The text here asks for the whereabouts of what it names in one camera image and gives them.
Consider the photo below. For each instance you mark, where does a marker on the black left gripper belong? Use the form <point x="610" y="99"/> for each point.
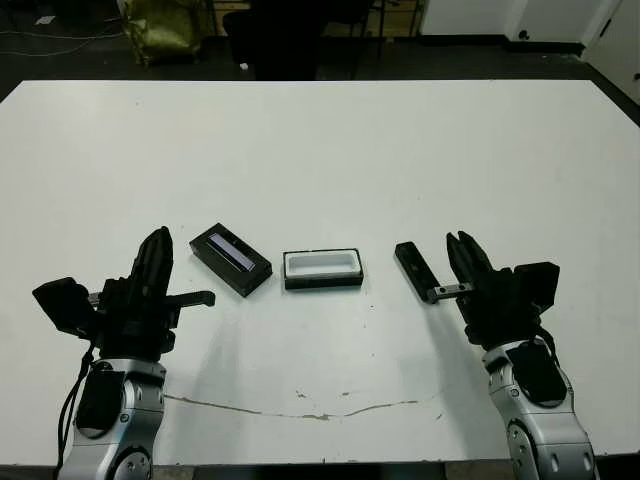
<point x="135" y="325"/>

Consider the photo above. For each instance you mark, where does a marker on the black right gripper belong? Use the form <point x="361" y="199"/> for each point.
<point x="495" y="310"/>

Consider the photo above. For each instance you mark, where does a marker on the slim black camera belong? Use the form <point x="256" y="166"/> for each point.
<point x="415" y="270"/>

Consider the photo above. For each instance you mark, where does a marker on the black box lid with print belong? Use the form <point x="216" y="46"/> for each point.
<point x="235" y="272"/>

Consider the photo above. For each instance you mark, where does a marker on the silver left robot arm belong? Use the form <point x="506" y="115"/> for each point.
<point x="142" y="395"/>

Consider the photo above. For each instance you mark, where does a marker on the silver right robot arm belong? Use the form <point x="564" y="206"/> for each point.
<point x="530" y="435"/>

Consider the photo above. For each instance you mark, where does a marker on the black box base white insert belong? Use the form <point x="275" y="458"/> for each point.
<point x="320" y="282"/>

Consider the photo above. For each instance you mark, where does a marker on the black skirting board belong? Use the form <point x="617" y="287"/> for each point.
<point x="500" y="45"/>

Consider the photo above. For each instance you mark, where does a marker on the yellow-green plastic bag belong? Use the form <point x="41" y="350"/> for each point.
<point x="160" y="30"/>

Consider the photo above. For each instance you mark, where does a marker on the black bin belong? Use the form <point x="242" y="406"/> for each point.
<point x="237" y="30"/>

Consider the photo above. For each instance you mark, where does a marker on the person in black trousers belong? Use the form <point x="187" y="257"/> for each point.
<point x="285" y="40"/>

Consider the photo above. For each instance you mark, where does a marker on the white paper sheet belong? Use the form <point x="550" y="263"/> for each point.
<point x="45" y="20"/>

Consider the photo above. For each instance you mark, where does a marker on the white door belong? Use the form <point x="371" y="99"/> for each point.
<point x="615" y="35"/>

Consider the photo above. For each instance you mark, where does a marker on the black office chair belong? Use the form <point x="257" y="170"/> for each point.
<point x="345" y="15"/>

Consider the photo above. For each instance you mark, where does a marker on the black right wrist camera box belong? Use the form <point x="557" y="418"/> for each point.
<point x="537" y="285"/>

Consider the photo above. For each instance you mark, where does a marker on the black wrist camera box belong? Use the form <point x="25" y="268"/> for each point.
<point x="62" y="305"/>
<point x="537" y="285"/>

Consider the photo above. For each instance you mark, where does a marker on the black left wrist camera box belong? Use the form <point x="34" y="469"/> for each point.
<point x="62" y="305"/>

